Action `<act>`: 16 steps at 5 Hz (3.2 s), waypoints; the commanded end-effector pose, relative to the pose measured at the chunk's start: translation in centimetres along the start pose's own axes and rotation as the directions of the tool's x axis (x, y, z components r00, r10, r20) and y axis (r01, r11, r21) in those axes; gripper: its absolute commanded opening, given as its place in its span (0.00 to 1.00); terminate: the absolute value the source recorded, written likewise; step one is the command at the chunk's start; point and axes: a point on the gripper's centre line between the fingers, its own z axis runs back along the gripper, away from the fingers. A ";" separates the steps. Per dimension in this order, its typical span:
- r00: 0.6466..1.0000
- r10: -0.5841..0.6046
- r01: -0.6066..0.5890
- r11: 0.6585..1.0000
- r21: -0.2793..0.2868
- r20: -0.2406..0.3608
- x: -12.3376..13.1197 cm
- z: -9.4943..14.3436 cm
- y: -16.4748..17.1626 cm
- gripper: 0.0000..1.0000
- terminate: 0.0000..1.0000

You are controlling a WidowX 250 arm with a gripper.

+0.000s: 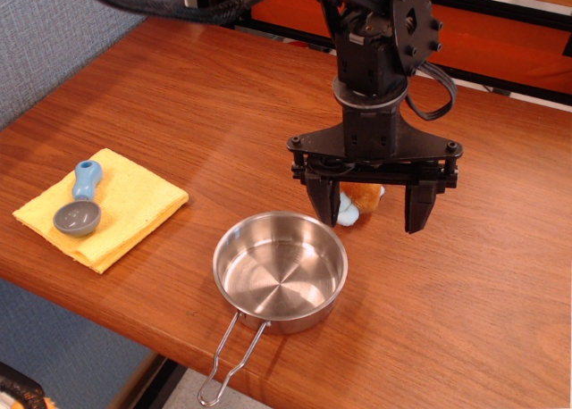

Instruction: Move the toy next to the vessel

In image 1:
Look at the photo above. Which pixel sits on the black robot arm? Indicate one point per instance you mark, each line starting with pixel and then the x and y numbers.
pixel 380 45

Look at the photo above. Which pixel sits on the dark object bottom left corner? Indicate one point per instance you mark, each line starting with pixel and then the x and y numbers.
pixel 20 391

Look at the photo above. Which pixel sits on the stainless steel pot with handle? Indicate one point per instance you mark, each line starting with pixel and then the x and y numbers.
pixel 282 273

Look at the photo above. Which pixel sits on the orange and blue plush toy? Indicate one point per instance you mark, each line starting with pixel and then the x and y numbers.
pixel 357 199

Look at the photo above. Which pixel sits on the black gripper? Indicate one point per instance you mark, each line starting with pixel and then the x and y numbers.
pixel 374 146

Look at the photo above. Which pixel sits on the yellow folded cloth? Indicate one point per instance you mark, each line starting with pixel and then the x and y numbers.
pixel 134 202

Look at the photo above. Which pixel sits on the blue and grey scoop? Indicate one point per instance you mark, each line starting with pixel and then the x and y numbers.
pixel 82 215

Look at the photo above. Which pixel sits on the black and orange frame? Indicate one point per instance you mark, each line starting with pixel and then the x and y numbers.
pixel 519 46

